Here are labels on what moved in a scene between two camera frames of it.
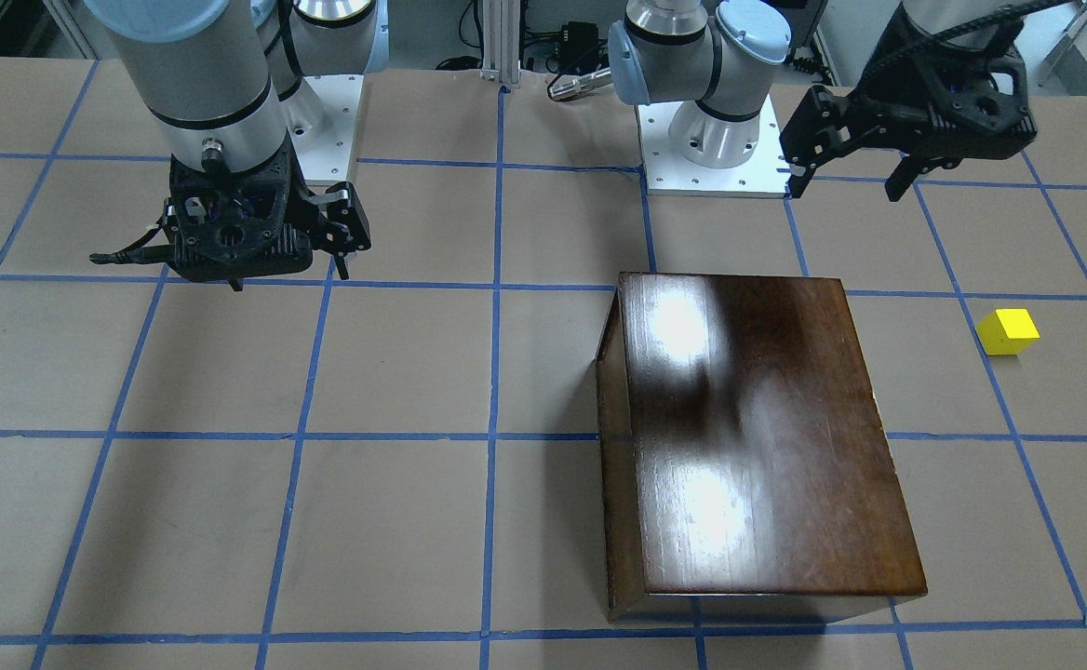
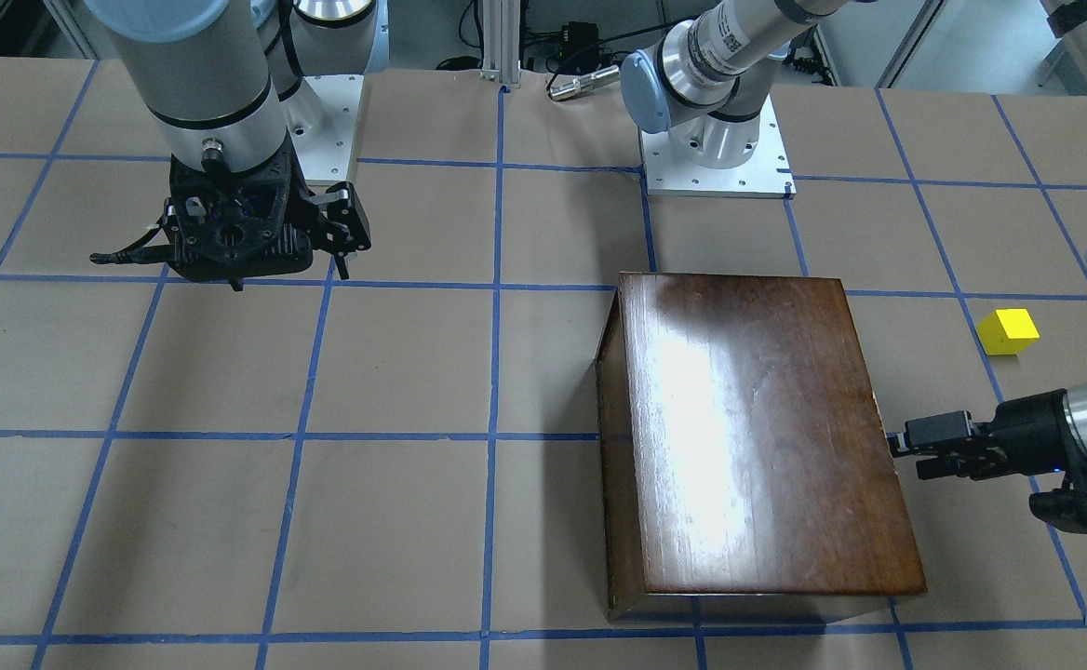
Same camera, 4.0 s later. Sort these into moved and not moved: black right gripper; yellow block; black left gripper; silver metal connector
Moved: black left gripper
Not moved: silver metal connector; black right gripper; yellow block
